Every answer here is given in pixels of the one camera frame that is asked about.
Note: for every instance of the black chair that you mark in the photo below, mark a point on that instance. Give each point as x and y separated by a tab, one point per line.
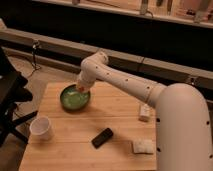
12	90

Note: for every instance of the small white box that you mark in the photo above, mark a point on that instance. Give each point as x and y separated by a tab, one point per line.
144	113

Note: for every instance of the white paper cup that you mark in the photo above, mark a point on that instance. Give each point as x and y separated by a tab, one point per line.
41	128

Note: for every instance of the black rectangular block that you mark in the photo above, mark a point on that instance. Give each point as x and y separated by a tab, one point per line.
102	137

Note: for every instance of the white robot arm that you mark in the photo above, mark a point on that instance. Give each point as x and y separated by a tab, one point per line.
183	126

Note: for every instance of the orange red pepper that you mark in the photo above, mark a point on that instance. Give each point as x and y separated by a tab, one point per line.
81	89

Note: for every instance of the black stand with cable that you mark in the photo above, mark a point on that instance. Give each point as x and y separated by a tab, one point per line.
34	64

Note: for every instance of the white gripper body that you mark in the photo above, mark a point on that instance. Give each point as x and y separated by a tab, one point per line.
85	80

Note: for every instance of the green ceramic bowl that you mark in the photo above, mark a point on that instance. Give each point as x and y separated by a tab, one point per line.
73	100

